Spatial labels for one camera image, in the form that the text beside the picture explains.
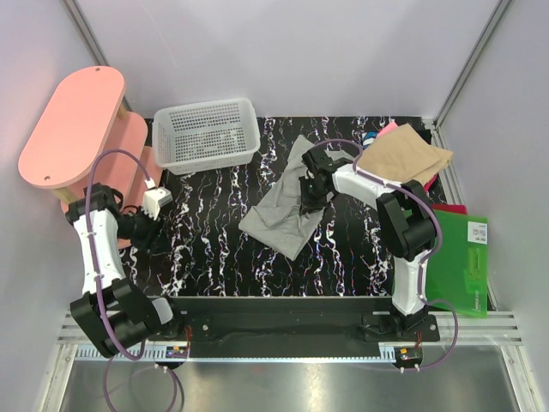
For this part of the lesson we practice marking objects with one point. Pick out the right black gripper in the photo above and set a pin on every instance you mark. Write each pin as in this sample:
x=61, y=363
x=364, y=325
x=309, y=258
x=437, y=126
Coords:
x=306, y=203

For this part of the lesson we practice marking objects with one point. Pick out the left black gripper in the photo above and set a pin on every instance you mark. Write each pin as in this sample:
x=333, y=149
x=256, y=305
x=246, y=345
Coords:
x=156, y=239

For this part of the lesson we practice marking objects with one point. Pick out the grey t-shirt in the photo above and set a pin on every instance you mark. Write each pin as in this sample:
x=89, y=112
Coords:
x=276, y=221

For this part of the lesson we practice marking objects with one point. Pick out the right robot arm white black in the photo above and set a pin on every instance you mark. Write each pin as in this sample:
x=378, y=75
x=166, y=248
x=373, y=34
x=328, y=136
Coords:
x=409, y=230

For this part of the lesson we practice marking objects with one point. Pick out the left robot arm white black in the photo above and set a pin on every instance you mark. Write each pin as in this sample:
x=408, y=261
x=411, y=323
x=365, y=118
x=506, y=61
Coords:
x=114, y=313

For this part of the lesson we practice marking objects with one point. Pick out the black marble pattern mat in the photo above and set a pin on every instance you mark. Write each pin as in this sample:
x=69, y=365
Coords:
x=203, y=252

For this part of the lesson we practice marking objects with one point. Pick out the blue white cloth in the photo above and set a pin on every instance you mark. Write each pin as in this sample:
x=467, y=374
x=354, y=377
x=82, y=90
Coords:
x=368, y=139

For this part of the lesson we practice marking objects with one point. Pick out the tan folded t-shirt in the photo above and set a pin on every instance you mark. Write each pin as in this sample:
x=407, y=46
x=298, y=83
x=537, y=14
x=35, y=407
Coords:
x=405, y=154

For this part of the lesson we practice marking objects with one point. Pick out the pink cloth in pile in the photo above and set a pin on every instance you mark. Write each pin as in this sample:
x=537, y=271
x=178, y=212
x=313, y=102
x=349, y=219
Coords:
x=388, y=128

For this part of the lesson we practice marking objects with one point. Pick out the white plastic basket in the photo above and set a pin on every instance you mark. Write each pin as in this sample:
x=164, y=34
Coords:
x=205, y=136

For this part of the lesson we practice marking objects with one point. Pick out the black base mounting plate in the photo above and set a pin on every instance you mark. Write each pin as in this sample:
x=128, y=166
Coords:
x=347, y=343

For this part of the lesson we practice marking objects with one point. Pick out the pink two-tier shelf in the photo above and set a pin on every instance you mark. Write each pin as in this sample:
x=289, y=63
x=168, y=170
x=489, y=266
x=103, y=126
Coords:
x=85, y=117

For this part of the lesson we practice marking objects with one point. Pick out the red folder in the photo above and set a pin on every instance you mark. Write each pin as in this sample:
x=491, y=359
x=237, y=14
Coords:
x=451, y=208

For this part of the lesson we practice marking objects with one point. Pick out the green plastic folder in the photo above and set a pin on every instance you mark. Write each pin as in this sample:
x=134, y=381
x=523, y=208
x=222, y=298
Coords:
x=458, y=273

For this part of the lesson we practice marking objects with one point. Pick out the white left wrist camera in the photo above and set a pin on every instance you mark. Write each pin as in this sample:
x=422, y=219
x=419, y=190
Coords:
x=154, y=199

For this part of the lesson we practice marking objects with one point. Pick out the white slotted cable duct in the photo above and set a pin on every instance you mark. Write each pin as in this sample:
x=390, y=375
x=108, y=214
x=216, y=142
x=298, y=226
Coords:
x=203, y=352

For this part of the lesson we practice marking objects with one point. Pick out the aluminium frame rail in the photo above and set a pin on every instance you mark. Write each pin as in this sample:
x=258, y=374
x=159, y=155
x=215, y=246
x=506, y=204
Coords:
x=498, y=328

